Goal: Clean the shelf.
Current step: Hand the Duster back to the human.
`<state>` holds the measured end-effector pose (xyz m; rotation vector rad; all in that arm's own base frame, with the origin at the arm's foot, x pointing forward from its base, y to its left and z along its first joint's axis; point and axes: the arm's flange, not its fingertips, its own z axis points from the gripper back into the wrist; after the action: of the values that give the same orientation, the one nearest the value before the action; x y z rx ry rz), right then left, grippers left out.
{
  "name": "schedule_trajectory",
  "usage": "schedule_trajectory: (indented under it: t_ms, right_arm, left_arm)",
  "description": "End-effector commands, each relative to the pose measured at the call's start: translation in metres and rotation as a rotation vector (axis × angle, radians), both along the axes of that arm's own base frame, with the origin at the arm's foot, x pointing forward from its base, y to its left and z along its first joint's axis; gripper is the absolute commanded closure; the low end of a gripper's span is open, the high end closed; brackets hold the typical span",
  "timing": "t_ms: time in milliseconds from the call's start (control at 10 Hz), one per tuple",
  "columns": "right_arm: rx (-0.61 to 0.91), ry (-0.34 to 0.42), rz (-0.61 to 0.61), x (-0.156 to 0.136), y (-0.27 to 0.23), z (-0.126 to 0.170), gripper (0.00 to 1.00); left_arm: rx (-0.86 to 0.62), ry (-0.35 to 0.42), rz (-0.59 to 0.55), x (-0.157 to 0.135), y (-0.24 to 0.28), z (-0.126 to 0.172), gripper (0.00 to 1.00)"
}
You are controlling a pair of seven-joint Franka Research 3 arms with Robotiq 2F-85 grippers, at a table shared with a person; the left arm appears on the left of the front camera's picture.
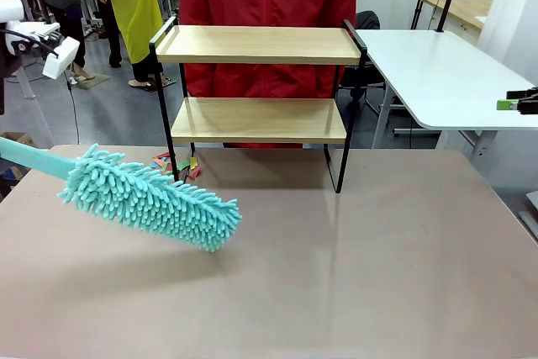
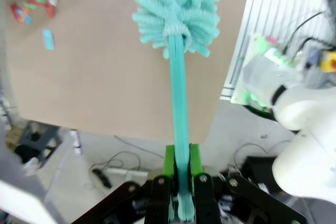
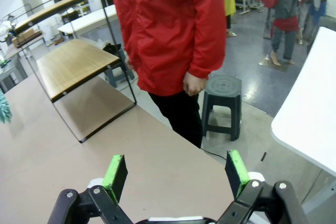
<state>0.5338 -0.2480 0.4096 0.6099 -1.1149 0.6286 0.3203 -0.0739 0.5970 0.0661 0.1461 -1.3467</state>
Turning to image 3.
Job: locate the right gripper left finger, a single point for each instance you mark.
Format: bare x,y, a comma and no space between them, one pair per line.
115,179

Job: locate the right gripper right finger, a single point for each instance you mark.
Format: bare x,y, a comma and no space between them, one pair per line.
236,171

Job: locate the teal microfibre duster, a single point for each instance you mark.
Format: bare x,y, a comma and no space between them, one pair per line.
4,108

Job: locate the person's left forearm red sleeve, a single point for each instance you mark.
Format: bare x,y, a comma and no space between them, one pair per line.
207,51

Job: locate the person's left hand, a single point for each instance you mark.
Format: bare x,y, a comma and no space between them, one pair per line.
193,85

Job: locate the person's right hand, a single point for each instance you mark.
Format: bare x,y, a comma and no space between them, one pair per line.
129,62

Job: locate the small black floor object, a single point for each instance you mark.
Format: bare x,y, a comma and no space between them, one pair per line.
263,156

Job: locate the dark grey plastic stool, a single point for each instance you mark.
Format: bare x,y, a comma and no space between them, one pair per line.
223,85

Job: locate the large white table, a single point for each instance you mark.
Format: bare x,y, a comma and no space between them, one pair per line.
309,103

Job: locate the person in red jacket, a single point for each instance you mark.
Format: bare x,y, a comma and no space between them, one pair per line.
168,24

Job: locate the small white table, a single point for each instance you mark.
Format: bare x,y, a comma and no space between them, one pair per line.
86,18

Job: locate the person pink top red jacket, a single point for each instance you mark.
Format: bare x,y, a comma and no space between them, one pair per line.
286,11

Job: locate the wooden two-tier shelf black frame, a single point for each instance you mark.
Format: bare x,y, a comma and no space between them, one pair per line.
73,61

